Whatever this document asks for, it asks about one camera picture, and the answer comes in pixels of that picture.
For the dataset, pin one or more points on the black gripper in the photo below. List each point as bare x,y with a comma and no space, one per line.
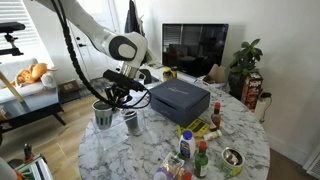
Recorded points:
118,94

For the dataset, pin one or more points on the striped metal cup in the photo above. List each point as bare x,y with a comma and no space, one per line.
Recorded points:
103,114

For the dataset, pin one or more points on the clear plastic storage container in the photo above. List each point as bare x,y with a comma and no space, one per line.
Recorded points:
118,132

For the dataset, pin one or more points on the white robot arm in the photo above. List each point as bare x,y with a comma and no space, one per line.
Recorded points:
130,48

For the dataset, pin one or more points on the purple lid container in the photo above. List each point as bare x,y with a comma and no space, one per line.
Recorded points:
163,174

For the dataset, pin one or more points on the white door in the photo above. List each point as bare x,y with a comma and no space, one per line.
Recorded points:
93,63

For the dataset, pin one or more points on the cardboard box on floor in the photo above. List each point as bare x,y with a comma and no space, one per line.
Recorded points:
69,86

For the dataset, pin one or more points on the yellow vitamin bottle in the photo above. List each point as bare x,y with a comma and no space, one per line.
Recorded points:
167,74

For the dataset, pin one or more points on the navy blue box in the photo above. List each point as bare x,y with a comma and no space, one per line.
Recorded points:
179,101

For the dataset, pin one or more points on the grey sofa bench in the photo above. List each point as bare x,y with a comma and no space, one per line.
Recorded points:
40,99

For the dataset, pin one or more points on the dark hanging jacket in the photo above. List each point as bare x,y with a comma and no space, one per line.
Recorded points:
133,22

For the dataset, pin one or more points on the clear snack package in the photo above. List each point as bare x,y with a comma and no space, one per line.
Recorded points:
172,163

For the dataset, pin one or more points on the white bottle blue cap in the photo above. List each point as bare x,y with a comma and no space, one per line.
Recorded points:
187,144

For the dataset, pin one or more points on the orange plush toy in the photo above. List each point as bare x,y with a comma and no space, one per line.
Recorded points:
31,75

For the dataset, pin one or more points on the yellow black packet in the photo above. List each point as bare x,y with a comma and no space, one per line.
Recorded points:
197,126

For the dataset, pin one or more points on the black flat screen television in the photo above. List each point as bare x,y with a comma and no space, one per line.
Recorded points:
193,48

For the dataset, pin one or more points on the red capped hot sauce bottle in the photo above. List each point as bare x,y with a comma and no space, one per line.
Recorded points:
216,117

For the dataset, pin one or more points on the brown paper bag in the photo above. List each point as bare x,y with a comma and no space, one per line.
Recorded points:
217,74

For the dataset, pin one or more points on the green bottle red cap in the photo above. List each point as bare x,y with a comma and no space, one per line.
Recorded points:
201,161

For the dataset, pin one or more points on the small white lying bottle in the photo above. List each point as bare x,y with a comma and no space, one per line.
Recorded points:
212,135

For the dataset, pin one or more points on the green potted plant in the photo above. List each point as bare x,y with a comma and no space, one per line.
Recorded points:
243,63

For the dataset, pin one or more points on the orange jenga box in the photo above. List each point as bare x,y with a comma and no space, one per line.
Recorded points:
251,90

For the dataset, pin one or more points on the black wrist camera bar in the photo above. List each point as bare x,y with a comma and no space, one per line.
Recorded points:
122,82

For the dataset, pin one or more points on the black camera stand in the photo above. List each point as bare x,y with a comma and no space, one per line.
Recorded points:
8,28

